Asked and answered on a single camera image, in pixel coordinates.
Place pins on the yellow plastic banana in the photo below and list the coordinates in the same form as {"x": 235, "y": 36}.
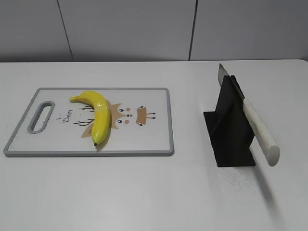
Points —
{"x": 102, "y": 119}

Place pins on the black knife stand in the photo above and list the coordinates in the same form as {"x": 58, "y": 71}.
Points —
{"x": 229, "y": 130}

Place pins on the white handled kitchen knife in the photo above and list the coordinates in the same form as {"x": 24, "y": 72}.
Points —
{"x": 265, "y": 138}

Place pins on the white grey deer cutting board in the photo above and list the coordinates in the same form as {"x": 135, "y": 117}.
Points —
{"x": 52, "y": 126}

